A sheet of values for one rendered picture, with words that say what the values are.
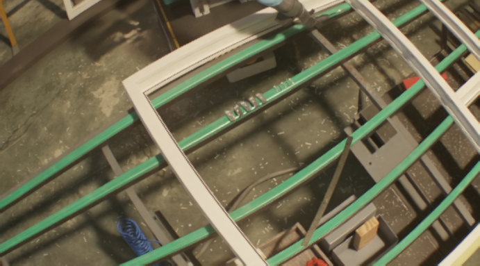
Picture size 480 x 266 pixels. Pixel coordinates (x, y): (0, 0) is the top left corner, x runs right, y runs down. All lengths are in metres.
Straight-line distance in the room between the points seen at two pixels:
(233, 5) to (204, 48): 1.10
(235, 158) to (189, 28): 0.70
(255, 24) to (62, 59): 1.97
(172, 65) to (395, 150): 0.92
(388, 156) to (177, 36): 1.65
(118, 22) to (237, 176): 1.50
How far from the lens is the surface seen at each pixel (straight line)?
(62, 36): 4.24
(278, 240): 2.23
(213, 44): 2.40
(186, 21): 3.44
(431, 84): 2.31
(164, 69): 2.37
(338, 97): 3.37
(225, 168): 3.18
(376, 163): 2.08
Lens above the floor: 2.57
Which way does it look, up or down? 50 degrees down
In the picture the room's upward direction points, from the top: 14 degrees counter-clockwise
